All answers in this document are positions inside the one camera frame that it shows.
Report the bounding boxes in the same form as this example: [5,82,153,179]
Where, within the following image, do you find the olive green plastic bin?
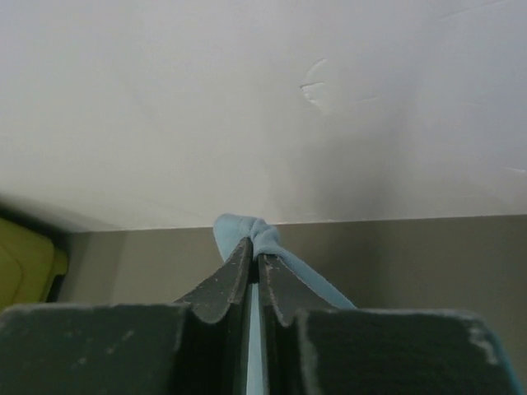
[1,219,68,309]

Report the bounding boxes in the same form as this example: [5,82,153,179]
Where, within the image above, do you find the grey-blue t-shirt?
[213,214,355,394]

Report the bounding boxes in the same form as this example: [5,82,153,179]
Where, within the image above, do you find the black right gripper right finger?
[258,255,520,394]

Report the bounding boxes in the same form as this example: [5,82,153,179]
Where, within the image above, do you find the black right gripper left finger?
[1,239,253,394]

